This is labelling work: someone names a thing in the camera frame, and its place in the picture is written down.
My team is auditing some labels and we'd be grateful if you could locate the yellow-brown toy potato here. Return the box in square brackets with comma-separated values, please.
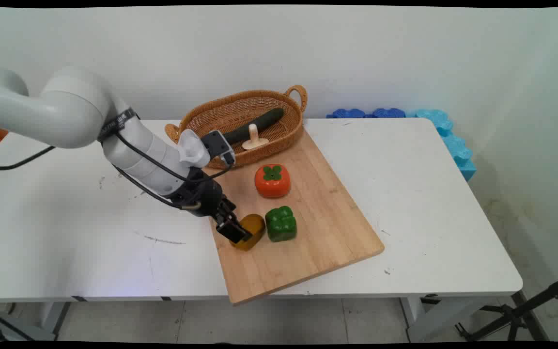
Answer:
[230, 213, 266, 252]

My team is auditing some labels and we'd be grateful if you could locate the beige toy mushroom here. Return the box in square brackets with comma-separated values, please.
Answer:
[242, 124, 270, 151]

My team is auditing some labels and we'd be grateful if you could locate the light blue foam mat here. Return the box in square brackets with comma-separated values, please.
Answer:
[407, 109, 478, 182]

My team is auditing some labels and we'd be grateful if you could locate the woven wicker basket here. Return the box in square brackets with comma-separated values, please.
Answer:
[165, 85, 308, 170]

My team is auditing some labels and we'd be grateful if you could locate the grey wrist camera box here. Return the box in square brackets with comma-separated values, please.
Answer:
[200, 129, 237, 168]

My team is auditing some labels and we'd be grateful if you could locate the dark green toy cucumber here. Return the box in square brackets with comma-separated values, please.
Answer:
[222, 108, 285, 145]

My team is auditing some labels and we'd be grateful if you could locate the orange toy persimmon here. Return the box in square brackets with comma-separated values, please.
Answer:
[254, 163, 291, 198]

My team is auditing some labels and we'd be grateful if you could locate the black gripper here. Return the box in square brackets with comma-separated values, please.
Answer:
[170, 170, 254, 244]

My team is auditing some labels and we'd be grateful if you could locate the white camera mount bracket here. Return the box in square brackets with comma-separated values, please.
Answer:
[177, 129, 211, 169]

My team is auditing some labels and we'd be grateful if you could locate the black tripod stand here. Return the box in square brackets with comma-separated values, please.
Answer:
[422, 274, 558, 342]

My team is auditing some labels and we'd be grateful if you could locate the wooden cutting board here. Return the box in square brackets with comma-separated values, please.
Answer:
[203, 127, 385, 306]

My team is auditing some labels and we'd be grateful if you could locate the black velcro arm strap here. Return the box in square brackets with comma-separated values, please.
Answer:
[97, 109, 140, 142]

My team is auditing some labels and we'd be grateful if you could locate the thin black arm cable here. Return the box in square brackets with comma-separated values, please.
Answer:
[99, 111, 235, 210]

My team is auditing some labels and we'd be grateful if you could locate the green toy bell pepper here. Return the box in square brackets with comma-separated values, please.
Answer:
[265, 206, 297, 242]

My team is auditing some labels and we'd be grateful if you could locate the white table leg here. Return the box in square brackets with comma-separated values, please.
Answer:
[41, 301, 72, 336]
[400, 295, 503, 343]

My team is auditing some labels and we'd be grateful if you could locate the thick black hanging cable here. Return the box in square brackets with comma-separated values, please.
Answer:
[0, 145, 57, 171]

